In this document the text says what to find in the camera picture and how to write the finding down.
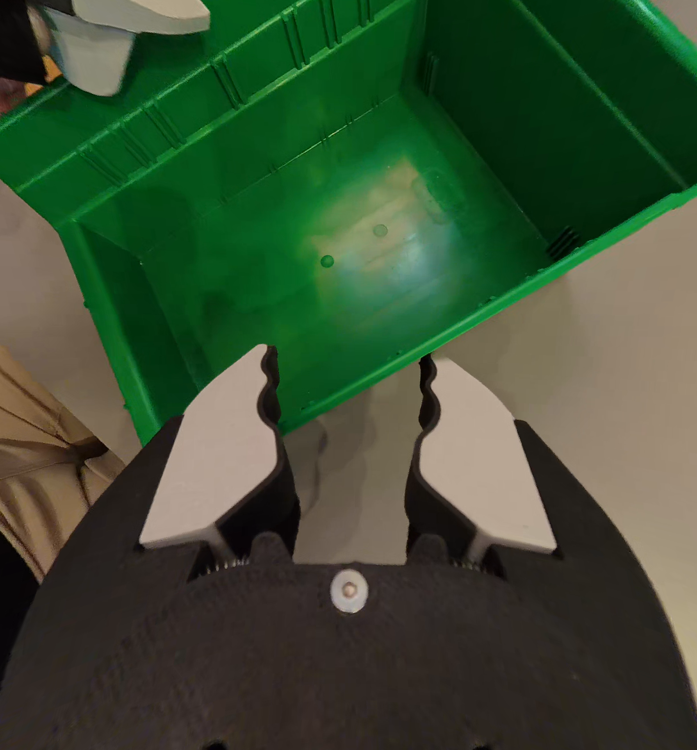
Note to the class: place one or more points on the green plastic box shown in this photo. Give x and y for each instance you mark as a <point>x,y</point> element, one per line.
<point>500,117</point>

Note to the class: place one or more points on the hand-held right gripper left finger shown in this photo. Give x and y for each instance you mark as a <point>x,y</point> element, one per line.
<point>219,457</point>

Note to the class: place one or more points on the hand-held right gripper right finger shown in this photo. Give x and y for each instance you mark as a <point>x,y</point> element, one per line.
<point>483,469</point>

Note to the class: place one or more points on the person's beige trouser leg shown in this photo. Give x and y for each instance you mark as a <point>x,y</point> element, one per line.
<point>26,457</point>

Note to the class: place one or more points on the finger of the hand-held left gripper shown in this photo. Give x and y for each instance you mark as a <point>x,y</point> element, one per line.
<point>96,58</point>

